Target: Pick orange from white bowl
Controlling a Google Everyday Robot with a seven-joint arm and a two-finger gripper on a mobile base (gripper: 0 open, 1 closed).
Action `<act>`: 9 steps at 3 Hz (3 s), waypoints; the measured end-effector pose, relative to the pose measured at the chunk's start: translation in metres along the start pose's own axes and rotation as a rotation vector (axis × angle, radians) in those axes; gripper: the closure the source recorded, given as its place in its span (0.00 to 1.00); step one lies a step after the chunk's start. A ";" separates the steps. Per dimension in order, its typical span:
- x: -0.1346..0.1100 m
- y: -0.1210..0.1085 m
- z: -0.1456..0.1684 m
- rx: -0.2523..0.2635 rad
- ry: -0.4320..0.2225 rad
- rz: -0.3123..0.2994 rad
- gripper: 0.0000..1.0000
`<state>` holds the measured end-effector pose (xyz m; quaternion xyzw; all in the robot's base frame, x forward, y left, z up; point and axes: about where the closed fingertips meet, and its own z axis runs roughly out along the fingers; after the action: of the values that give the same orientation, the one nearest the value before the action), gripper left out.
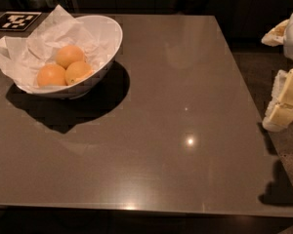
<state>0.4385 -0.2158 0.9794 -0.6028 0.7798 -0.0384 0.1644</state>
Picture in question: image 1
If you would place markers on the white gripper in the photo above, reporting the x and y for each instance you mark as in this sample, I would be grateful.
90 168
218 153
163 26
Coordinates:
280 111

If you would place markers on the white crumpled paper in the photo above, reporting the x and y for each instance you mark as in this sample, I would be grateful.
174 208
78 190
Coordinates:
21 58

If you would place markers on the white bowl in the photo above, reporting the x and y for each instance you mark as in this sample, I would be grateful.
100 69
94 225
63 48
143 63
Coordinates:
107 34

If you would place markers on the black white marker tag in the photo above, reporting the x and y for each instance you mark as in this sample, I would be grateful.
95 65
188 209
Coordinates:
18 21

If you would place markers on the orange fruit back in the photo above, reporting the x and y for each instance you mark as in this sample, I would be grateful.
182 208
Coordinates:
69 54

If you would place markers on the orange fruit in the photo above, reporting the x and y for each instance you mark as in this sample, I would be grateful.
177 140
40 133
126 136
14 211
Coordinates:
77 72
69 54
51 75

